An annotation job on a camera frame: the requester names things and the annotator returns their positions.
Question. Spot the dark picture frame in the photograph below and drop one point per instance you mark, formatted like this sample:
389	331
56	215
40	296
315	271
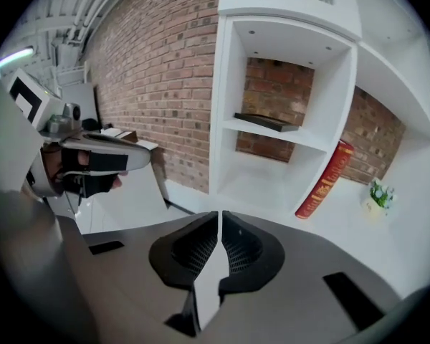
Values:
268	122

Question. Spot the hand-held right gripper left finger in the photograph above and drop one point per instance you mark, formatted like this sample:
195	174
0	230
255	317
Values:
182	256

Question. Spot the white pot with flowers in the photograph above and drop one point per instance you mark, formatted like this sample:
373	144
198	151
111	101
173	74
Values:
378	197

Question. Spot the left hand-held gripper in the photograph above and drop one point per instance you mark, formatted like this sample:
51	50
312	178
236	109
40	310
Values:
109	145

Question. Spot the red hardcover book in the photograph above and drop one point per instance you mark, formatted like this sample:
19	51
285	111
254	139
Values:
324	185

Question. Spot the white desk with shelving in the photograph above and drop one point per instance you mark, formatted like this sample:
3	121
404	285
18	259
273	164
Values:
344	220

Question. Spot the white hutch shelving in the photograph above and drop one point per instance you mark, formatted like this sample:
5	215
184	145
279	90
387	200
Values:
397	31

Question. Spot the white side table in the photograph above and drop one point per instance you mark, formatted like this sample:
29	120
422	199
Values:
160	181

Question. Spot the dark brown open box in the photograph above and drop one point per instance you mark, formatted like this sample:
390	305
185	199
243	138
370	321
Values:
128	136

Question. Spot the person's left hand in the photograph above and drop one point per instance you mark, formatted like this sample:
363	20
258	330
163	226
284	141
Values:
75	161

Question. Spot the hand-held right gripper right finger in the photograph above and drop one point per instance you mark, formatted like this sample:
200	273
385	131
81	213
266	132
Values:
254	260

